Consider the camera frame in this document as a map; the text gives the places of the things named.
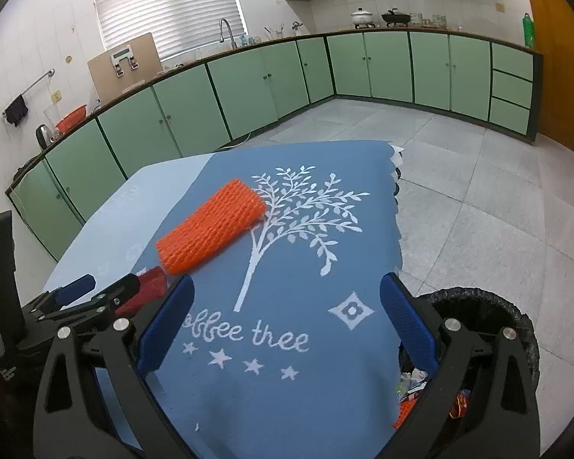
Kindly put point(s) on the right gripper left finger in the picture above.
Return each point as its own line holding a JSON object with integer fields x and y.
{"x": 71, "y": 419}

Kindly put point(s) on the green lower kitchen cabinets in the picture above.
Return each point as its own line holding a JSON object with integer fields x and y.
{"x": 216, "y": 102}

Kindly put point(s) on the chrome sink faucet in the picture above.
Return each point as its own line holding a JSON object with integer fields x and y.
{"x": 227, "y": 33}

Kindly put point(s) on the steel electric kettle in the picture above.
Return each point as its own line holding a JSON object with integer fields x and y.
{"x": 44, "y": 135}

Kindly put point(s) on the red plastic basin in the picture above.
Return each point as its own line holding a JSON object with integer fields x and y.
{"x": 72, "y": 120}

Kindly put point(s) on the black wok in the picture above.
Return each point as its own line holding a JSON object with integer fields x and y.
{"x": 395, "y": 18}

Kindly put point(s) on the wall towel rail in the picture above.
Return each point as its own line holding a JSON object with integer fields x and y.
{"x": 48, "y": 74}

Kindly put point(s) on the dark blue printed placemat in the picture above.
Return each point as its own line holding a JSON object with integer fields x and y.
{"x": 287, "y": 352}

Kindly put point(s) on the brown wooden door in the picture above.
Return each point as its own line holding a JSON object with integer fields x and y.
{"x": 554, "y": 39}

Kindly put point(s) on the white window blind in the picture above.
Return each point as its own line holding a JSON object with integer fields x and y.
{"x": 176, "y": 26}

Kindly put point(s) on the dark red scouring pad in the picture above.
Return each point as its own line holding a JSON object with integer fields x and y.
{"x": 153, "y": 285}

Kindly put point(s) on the black trash bin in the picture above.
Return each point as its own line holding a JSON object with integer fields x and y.
{"x": 488, "y": 344}

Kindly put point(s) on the light blue tablecloth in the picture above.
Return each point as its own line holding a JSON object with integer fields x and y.
{"x": 113, "y": 239}

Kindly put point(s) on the white cooking pot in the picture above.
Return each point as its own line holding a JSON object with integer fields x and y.
{"x": 362, "y": 19}

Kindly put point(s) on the orange foam net rolled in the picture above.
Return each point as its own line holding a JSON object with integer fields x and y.
{"x": 406, "y": 405}

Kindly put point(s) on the cardboard box on counter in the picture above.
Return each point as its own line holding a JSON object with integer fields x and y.
{"x": 125, "y": 67}

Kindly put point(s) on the green white snack wrapper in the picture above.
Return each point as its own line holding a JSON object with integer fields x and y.
{"x": 411, "y": 382}

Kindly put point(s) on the green bottle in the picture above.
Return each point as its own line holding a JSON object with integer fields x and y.
{"x": 528, "y": 31}

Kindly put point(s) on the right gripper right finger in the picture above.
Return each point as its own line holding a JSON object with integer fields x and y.
{"x": 469, "y": 377}

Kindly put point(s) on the orange foam net flat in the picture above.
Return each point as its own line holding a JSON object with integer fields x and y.
{"x": 229, "y": 212}

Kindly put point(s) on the dark hanging towel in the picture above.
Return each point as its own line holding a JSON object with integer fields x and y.
{"x": 16, "y": 111}

